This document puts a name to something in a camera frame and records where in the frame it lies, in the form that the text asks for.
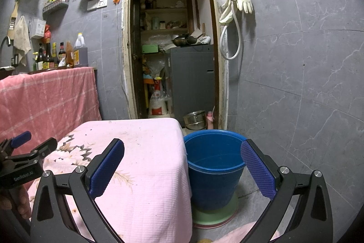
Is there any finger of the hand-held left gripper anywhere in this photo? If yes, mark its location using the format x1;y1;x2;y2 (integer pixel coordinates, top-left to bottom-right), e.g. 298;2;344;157
0;130;32;160
6;137;58;168

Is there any round dark sauce bottle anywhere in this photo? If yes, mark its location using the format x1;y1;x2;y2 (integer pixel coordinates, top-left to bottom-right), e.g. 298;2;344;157
36;44;46;71

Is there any wall spice rack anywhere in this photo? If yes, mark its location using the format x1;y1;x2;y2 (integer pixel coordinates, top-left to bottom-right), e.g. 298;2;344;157
43;0;70;15

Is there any wooden grater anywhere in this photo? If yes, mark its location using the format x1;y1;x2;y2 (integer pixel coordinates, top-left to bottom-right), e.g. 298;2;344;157
8;1;19;39

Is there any blue plastic bucket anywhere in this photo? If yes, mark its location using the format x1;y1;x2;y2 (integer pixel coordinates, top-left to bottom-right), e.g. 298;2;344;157
183;129;247;211

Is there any wall socket panel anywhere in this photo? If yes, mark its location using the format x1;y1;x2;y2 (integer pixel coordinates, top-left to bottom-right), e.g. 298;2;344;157
87;0;109;11

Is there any white hose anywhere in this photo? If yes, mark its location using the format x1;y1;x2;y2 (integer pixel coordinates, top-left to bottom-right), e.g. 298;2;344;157
220;0;242;61

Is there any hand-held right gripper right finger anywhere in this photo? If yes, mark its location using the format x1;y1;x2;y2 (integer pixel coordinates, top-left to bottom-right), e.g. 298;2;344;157
240;139;333;243

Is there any grey washing machine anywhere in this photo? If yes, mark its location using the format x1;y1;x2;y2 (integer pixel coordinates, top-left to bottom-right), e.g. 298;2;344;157
170;44;215;123

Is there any dark wooden door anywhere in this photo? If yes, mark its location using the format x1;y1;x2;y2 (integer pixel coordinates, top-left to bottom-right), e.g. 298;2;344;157
131;0;143;119

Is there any steel pot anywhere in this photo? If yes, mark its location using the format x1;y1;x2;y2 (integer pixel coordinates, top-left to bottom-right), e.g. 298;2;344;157
183;110;207;131

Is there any cooking oil jug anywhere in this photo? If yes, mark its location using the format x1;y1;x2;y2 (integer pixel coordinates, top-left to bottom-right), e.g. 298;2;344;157
73;33;89;68

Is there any white plastic box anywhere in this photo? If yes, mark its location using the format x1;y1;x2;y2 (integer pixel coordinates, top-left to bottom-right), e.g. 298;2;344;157
31;18;47;39

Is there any wooden storage shelf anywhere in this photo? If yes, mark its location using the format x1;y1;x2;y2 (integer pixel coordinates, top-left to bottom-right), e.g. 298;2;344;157
139;0;194;33

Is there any pink plaid blanket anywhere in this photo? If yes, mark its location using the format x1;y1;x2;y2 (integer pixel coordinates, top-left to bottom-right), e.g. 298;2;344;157
0;67;102;152

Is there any pink garment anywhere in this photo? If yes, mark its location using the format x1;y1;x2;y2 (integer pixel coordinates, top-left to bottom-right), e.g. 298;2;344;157
221;221;285;243

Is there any steel faucet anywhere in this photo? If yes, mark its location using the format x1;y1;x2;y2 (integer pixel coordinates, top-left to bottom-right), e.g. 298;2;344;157
0;36;12;67

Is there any wooden door frame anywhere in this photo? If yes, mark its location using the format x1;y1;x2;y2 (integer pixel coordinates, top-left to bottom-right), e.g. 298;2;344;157
121;0;230;130

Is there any beige dish towel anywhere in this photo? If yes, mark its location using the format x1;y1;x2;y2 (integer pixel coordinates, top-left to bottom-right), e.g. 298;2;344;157
14;15;32;54

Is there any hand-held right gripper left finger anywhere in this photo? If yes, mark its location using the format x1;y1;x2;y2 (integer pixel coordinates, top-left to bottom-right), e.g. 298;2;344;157
30;138;125;243

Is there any person's left hand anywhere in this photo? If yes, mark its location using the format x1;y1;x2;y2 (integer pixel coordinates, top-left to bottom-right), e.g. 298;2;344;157
0;183;32;219

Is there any cream rubber glove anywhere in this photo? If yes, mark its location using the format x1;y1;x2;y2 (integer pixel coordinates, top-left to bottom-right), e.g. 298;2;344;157
237;0;254;15
220;0;237;24

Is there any white red rice sack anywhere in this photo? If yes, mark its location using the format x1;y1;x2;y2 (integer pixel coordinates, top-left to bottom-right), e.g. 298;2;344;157
148;78;168;117

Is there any black wok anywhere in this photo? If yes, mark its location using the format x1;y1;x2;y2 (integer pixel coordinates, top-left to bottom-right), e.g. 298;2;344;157
171;34;198;47

